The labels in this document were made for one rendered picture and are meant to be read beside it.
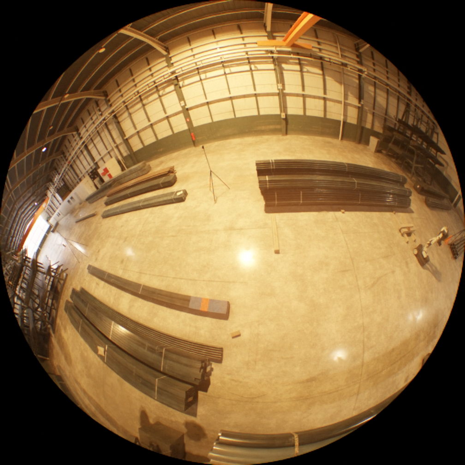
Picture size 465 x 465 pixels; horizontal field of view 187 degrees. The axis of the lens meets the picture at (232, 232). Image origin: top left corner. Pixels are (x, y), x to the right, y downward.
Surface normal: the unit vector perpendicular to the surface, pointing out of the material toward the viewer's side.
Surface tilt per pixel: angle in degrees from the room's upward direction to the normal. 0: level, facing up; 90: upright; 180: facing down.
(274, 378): 0
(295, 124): 90
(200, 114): 90
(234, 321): 0
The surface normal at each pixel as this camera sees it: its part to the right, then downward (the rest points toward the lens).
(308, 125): -0.09, 0.80
